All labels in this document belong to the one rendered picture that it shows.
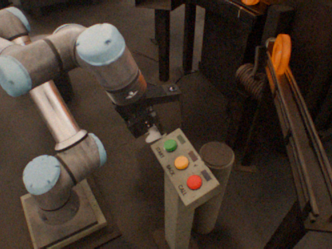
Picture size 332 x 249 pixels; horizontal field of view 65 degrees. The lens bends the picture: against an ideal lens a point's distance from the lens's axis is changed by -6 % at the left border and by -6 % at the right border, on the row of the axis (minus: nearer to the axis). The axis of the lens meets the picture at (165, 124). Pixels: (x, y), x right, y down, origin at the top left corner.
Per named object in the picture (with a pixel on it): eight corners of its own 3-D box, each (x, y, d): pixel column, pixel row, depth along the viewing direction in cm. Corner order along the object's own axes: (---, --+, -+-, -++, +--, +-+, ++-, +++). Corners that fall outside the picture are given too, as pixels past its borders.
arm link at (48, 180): (28, 194, 113) (12, 168, 101) (62, 170, 122) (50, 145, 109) (46, 217, 105) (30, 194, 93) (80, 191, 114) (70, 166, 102)
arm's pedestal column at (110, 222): (39, 277, 110) (32, 271, 105) (20, 206, 135) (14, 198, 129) (122, 236, 125) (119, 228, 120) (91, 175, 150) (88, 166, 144)
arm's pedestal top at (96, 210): (39, 258, 109) (36, 255, 106) (23, 200, 129) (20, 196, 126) (108, 225, 121) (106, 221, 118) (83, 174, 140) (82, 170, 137)
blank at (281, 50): (277, 75, 114) (269, 74, 114) (281, 39, 112) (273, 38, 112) (288, 73, 99) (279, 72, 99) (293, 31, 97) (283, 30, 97)
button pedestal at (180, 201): (179, 215, 133) (186, 124, 90) (204, 259, 117) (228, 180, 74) (149, 228, 128) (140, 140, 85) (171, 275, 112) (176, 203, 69)
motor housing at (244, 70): (237, 133, 173) (255, 58, 136) (259, 157, 159) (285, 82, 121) (219, 139, 169) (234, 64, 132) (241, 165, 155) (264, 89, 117)
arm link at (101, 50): (96, 16, 57) (125, 23, 51) (120, 59, 66) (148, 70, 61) (64, 45, 54) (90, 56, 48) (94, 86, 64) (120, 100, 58)
